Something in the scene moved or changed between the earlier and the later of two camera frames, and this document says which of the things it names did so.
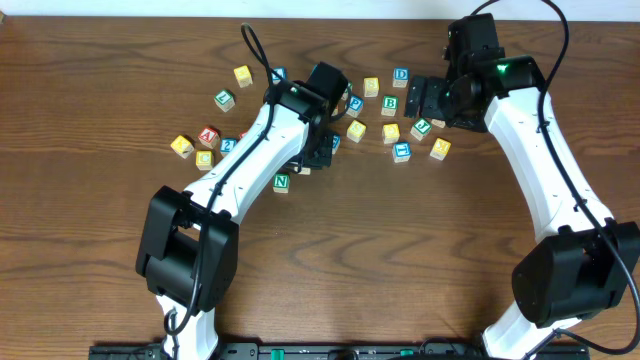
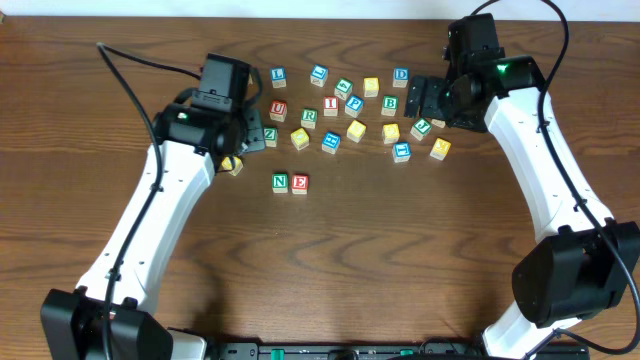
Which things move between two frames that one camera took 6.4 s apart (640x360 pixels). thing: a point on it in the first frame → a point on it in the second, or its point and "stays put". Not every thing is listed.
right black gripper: [426, 98] stays put
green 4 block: [345, 95] stays put
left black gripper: [323, 151] → [254, 130]
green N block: [280, 183] stays put
